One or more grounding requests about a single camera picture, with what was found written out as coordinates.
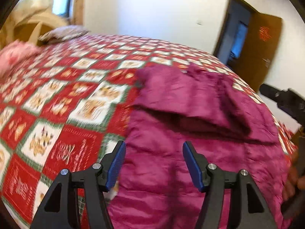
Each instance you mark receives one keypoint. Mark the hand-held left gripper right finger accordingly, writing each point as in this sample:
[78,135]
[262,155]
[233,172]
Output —
[191,164]

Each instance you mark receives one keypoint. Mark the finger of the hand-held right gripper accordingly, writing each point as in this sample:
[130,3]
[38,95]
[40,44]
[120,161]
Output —
[268,90]

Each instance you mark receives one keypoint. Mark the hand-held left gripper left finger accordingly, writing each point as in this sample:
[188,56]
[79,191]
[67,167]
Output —
[116,164]

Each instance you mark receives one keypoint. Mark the magenta down jacket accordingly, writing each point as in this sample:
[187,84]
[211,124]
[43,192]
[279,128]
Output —
[195,114]

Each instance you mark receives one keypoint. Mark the person's right hand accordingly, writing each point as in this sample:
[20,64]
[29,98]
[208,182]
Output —
[292,176]

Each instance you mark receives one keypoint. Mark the brown wooden door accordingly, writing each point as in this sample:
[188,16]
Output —
[259,57]

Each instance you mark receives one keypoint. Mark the red paper door decoration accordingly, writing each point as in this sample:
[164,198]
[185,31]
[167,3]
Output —
[265,33]

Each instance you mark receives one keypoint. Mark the red patchwork quilt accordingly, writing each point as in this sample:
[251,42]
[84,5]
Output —
[71,100]

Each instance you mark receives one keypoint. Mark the brown patterned pillow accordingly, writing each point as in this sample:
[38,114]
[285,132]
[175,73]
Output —
[64,33]

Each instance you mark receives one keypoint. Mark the pink floral pillow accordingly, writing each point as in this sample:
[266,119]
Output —
[16,54]

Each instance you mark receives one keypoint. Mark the cream wooden headboard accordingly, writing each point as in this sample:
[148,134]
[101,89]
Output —
[45,25]

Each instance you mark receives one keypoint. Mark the beige drape curtain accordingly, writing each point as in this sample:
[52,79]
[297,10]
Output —
[78,4]

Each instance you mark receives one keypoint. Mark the sheer cream lace curtain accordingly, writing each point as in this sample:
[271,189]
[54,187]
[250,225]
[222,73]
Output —
[31,9]

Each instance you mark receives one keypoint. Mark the dark door frame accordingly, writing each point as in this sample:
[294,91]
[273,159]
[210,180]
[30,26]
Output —
[234,28]

